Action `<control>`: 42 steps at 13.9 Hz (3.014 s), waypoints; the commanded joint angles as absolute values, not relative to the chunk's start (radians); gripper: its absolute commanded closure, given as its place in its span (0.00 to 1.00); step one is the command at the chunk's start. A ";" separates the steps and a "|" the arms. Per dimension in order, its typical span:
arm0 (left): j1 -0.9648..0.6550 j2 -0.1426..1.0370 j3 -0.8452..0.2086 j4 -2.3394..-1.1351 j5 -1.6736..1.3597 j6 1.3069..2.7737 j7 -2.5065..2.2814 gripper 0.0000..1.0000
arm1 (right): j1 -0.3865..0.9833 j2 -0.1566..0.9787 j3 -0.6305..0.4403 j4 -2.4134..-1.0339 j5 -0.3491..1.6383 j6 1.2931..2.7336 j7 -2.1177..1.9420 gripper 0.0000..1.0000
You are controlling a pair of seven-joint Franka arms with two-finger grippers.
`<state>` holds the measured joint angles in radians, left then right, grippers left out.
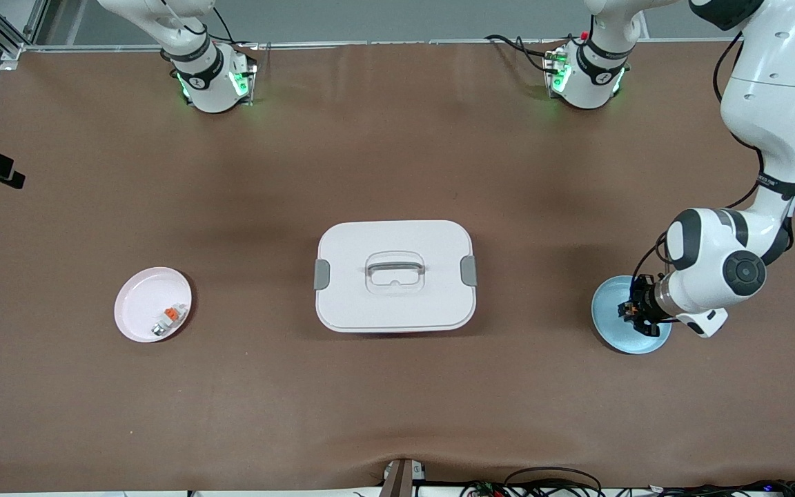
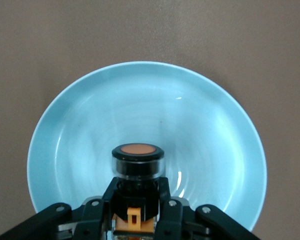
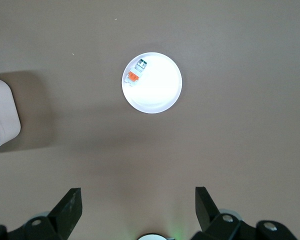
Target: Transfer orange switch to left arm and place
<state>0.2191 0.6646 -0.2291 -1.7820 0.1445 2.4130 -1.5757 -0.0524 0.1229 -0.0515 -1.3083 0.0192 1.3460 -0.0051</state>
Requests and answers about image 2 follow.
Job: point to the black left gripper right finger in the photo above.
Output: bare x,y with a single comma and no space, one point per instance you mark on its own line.
172,217

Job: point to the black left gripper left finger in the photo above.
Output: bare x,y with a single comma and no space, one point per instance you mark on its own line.
95,217

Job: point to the orange push-button switch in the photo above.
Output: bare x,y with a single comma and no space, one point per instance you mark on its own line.
137,150

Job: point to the light blue round plate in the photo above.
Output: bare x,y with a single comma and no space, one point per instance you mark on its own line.
140,105

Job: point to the brown table mat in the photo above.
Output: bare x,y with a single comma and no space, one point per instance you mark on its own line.
40,37

